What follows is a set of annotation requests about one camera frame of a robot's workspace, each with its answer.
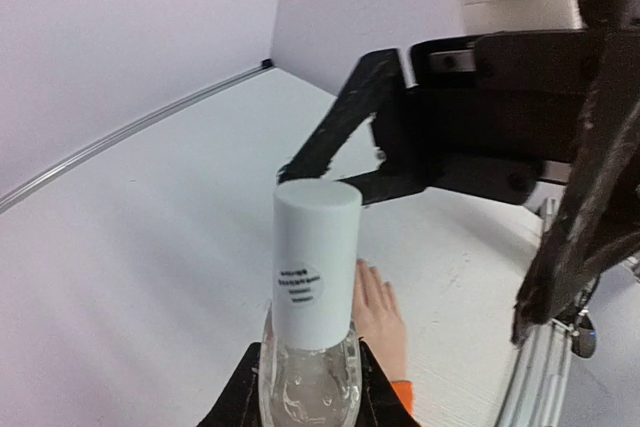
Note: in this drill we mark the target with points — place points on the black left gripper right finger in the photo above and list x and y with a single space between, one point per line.
380 406

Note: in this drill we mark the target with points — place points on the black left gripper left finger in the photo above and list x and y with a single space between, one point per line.
238 403

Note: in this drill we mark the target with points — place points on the clear nail polish bottle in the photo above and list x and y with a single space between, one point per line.
298 387

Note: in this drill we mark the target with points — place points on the orange sleeved forearm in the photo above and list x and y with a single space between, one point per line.
405 393

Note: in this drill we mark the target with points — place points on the mannequin hand with long nails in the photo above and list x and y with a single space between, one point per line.
379 321

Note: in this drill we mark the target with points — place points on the white nail polish cap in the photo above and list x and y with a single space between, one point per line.
316 229

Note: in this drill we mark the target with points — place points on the aluminium back edge strip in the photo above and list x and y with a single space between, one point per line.
69 163

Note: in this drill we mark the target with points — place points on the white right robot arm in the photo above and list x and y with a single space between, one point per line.
600 17

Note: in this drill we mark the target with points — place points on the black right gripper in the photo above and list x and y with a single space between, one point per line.
495 116

